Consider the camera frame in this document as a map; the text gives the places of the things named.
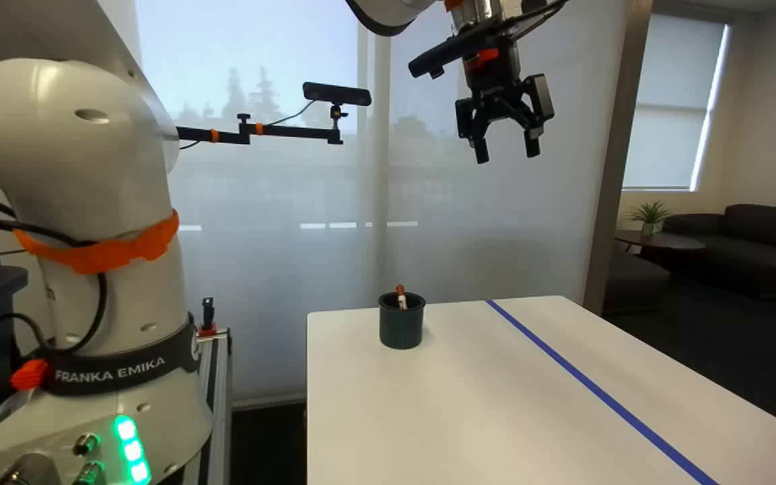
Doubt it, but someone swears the round dark coffee table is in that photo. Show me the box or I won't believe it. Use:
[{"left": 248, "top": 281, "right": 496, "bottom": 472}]
[{"left": 615, "top": 227, "right": 709, "bottom": 265}]

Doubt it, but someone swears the dark grey sofa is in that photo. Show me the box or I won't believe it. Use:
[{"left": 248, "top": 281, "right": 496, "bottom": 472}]
[{"left": 659, "top": 202, "right": 776, "bottom": 301}]

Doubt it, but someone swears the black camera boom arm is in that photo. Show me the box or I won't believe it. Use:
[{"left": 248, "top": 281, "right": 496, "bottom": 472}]
[{"left": 176, "top": 103, "right": 351, "bottom": 148}]

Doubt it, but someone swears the white window blind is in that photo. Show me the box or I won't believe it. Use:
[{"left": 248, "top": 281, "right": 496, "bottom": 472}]
[{"left": 623, "top": 10, "right": 733, "bottom": 195}]

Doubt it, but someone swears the dark ottoman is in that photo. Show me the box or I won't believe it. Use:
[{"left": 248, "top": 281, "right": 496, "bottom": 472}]
[{"left": 600, "top": 251, "right": 673, "bottom": 316}]

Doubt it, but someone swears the orange cable clip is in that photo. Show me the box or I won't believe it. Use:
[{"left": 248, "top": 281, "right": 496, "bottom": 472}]
[{"left": 7, "top": 357, "right": 53, "bottom": 393}]

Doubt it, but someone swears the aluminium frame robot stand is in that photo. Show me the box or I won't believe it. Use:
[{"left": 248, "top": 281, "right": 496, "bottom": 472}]
[{"left": 191, "top": 326, "right": 235, "bottom": 485}]

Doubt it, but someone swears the long blue tape line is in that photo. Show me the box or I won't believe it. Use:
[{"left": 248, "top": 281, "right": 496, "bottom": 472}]
[{"left": 482, "top": 296, "right": 723, "bottom": 485}]

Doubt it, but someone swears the dark green mug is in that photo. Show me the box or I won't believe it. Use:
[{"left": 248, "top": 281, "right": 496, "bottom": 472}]
[{"left": 376, "top": 291, "right": 428, "bottom": 350}]

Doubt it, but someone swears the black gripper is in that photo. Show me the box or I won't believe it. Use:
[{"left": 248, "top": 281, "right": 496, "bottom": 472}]
[{"left": 453, "top": 33, "right": 558, "bottom": 167}]

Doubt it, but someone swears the black exterior camera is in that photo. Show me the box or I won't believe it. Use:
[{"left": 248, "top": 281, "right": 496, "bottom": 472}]
[{"left": 302, "top": 80, "right": 374, "bottom": 110}]

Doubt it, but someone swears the translucent window shade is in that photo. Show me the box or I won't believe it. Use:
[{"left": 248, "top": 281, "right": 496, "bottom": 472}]
[{"left": 129, "top": 0, "right": 628, "bottom": 408}]

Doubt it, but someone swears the small black orange clamp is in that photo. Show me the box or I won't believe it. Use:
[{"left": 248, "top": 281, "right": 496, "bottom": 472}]
[{"left": 197, "top": 293, "right": 220, "bottom": 342}]

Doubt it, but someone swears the orange shoulder cable strap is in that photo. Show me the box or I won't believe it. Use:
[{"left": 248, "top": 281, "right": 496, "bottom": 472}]
[{"left": 11, "top": 210, "right": 184, "bottom": 277}]

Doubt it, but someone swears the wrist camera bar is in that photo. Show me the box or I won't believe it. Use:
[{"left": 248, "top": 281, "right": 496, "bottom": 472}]
[{"left": 407, "top": 30, "right": 477, "bottom": 80}]

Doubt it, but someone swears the small potted plant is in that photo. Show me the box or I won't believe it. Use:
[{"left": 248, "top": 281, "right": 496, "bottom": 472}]
[{"left": 628, "top": 198, "right": 670, "bottom": 241}]

